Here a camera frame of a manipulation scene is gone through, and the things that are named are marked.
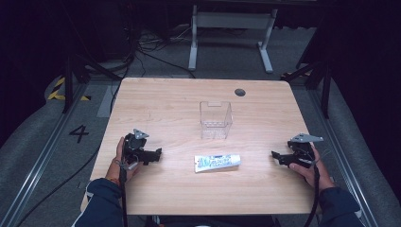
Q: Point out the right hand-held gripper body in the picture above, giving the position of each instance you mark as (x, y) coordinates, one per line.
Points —
(302, 151)

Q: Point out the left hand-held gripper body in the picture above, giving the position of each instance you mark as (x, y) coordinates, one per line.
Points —
(136, 145)

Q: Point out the person's right hand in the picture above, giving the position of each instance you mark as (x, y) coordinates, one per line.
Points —
(312, 175)

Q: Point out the person's left hand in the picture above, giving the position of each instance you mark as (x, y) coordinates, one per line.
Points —
(117, 164)

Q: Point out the grey floor tape patch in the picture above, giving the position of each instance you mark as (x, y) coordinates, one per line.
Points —
(106, 102)

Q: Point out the white blue toothpaste tube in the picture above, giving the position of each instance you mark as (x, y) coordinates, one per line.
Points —
(217, 162)

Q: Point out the clear plastic container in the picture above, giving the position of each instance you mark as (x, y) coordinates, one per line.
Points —
(216, 121)

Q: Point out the dark round table grommet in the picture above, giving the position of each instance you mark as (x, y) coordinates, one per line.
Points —
(240, 92)

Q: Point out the black metal stand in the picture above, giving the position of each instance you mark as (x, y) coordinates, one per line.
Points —
(318, 78)
(73, 75)

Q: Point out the yellow black floor tape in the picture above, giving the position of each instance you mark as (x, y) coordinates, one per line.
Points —
(57, 93)

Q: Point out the aluminium floor rail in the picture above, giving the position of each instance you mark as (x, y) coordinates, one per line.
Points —
(41, 157)
(340, 151)

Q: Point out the white metal desk frame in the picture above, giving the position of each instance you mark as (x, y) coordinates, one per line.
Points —
(232, 20)

